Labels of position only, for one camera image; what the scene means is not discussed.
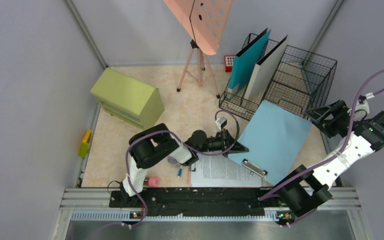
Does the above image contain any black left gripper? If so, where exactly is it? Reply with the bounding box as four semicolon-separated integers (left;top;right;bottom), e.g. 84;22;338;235
195;127;249;157

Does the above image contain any light blue clipboard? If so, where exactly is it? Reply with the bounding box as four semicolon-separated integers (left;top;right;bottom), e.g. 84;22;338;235
228;100;312;185

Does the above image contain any grey white file folder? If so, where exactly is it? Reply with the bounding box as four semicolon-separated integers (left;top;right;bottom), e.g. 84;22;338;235
243;35;289;100

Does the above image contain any teal file folder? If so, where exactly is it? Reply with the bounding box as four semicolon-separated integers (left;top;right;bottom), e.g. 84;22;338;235
227;28;271;94

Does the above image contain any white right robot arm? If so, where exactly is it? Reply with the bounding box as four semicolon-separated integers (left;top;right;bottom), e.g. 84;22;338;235
273;100;384;217

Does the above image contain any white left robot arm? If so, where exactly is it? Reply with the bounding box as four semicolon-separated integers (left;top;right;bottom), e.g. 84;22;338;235
120;123;249;207

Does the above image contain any pink clipboard with papers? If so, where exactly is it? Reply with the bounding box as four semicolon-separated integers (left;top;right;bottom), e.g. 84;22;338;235
189;154;262;188

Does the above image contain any blue white marker pen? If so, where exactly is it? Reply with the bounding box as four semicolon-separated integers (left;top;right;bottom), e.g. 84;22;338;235
177;167;183;178

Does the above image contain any clear jar of paperclips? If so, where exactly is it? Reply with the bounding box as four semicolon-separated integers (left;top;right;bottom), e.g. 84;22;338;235
167;156;181;168

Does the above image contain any red white small box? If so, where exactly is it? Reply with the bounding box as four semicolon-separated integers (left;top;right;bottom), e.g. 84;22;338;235
224;55;235;73

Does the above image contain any pink capped tube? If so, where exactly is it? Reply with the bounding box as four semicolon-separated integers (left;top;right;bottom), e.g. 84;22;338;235
143;176;160;188

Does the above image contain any green metal drawer box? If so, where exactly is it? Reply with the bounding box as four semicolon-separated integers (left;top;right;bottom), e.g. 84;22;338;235
90;67;165;130

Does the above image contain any pink perforated board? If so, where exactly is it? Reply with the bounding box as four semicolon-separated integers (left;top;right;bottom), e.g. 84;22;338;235
163;0;233;56

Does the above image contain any yellow green toy block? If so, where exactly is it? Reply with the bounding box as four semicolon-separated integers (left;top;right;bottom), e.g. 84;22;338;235
78;129;92;158

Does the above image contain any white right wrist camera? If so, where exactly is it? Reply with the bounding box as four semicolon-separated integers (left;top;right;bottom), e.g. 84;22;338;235
353;92;375;121

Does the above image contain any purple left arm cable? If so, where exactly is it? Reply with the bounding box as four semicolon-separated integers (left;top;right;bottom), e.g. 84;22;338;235
125;109;241;229

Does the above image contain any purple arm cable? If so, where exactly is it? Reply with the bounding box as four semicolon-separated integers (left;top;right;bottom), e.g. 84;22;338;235
125;109;241;229
258;68;384;228

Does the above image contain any black wire mesh file rack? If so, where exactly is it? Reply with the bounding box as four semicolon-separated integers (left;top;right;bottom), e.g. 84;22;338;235
218;33;337;120

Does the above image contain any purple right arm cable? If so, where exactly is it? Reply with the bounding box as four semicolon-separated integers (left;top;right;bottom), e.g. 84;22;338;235
258;68;384;228

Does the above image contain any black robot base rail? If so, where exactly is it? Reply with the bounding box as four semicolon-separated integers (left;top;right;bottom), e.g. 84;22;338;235
108;186;307;220

